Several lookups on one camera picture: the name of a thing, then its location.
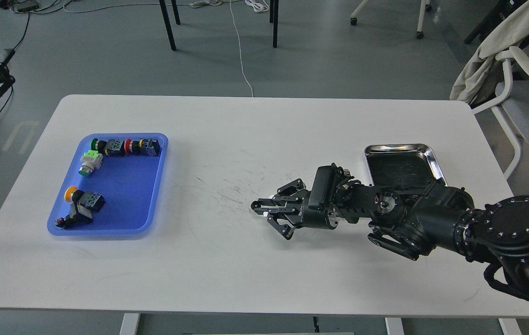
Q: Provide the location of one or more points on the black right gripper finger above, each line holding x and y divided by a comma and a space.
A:
292, 193
284, 220

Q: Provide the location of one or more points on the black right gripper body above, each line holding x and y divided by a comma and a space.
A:
305, 217

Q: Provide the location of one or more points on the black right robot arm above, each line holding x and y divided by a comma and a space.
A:
412, 222

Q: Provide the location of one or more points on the steel tray with black liner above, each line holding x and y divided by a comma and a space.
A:
404, 166

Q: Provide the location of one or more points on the blue plastic tray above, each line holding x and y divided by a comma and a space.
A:
129, 184

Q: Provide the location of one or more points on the black table legs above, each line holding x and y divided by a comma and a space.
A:
170, 14

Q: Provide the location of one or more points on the white chair base with casters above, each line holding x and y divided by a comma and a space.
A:
372, 13

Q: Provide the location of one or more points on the beige jacket on chair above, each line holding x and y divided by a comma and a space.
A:
476, 73

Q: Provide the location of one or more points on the white office chair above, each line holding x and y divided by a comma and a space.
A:
510, 105

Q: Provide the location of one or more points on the light green push button switch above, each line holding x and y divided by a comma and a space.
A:
90, 161

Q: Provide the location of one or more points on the dark green push button switch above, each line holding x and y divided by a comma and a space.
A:
111, 147

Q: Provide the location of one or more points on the orange push button switch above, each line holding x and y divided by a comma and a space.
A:
92, 201

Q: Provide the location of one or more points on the black switch contact block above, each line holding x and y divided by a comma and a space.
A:
77, 214

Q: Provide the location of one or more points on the red push button switch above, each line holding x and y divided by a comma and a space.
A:
147, 147

